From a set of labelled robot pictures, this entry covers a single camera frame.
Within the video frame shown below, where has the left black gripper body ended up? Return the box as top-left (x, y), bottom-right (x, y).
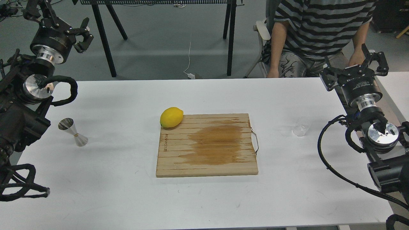
top-left (30, 26), bottom-right (73, 64)

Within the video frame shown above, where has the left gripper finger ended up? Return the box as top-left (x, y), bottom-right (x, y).
top-left (22, 0), bottom-right (63, 29)
top-left (66, 18), bottom-right (94, 53)

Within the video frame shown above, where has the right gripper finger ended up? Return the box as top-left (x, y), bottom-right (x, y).
top-left (358, 43), bottom-right (389, 77)
top-left (319, 56), bottom-right (349, 91)

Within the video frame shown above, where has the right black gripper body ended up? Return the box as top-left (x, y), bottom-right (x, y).
top-left (337, 65), bottom-right (382, 109)

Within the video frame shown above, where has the clear glass measuring cup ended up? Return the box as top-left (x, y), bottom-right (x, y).
top-left (292, 117), bottom-right (311, 137)

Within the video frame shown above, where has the steel double jigger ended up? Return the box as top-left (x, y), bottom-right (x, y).
top-left (58, 118), bottom-right (88, 147)

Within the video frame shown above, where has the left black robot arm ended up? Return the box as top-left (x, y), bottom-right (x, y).
top-left (0, 0), bottom-right (94, 202)

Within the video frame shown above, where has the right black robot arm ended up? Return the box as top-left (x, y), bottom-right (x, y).
top-left (317, 44), bottom-right (409, 210)

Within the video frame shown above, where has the white side table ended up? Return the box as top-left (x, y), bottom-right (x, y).
top-left (375, 72), bottom-right (409, 125)

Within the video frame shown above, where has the person in striped shirt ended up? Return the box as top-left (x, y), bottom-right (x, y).
top-left (267, 0), bottom-right (377, 78)

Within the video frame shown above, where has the white office chair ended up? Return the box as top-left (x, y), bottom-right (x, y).
top-left (243, 18), bottom-right (271, 79)

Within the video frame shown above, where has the yellow lemon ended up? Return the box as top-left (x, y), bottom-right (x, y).
top-left (160, 107), bottom-right (184, 128)

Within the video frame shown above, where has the wooden cutting board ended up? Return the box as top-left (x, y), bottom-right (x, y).
top-left (155, 113), bottom-right (259, 178)

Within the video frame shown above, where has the white cable with plug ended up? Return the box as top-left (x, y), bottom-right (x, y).
top-left (183, 32), bottom-right (196, 80)

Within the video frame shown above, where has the black metal table frame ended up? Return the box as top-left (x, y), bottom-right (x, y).
top-left (70, 0), bottom-right (247, 81)

